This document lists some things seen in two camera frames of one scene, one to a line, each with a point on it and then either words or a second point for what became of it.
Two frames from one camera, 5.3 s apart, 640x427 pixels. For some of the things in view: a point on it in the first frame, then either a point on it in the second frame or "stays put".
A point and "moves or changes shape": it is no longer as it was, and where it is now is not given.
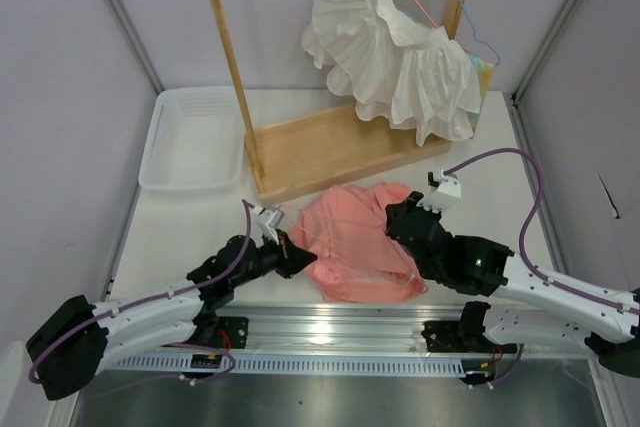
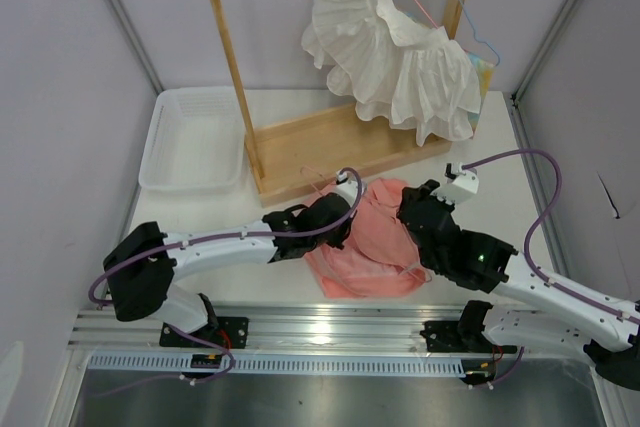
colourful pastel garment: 484,71 stays put
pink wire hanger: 287,215 moves or changes shape
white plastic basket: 195,141 stays put
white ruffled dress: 391,66 stays put
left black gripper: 290,258 to 337,241
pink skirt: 357,259 stays put
